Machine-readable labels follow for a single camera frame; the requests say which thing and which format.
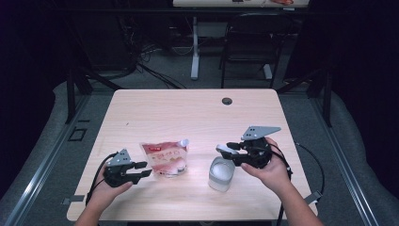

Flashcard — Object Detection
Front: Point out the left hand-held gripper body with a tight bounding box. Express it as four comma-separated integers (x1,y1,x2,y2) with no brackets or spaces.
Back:
103,148,140,188

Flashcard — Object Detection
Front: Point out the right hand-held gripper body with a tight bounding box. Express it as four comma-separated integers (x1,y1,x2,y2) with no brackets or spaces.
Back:
239,125,282,169

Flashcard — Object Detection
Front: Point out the white lidded plastic container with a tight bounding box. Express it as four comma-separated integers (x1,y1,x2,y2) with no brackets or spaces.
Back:
207,143,239,193

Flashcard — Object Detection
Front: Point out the red and white spouted pouch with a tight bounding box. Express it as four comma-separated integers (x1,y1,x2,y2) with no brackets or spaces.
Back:
139,138,190,179

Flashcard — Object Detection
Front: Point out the person's left hand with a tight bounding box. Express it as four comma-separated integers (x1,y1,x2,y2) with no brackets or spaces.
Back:
88,170,134,211

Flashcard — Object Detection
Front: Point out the person's right hand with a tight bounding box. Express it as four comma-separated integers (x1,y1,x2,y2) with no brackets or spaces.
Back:
241,137,294,196

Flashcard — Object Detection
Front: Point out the grey tape strip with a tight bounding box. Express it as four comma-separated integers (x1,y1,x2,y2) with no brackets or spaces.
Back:
61,195,86,205
303,190,324,205

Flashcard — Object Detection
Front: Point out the black metal stand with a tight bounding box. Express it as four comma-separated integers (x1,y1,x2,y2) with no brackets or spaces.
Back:
64,67,123,125
276,67,333,128

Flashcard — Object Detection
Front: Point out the black folding chair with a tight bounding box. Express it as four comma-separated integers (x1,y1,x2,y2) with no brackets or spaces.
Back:
219,12,295,89

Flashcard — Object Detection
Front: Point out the light wooden background desk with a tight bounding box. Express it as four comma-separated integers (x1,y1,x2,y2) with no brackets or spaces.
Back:
172,0,311,8

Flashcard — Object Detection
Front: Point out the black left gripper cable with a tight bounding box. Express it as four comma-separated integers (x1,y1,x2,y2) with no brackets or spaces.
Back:
85,152,119,206

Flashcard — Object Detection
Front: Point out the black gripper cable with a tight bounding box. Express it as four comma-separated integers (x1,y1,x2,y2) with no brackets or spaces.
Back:
85,152,119,206
272,142,326,226

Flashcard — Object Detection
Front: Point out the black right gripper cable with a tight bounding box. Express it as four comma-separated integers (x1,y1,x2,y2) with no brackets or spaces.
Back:
272,142,326,226

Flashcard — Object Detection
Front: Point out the aluminium floor rail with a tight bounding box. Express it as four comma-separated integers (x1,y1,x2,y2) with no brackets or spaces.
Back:
3,93,92,226
309,93,381,226

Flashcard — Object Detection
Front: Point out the tangle of black floor cables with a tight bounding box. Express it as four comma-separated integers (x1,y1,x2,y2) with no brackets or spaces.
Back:
119,18,186,90

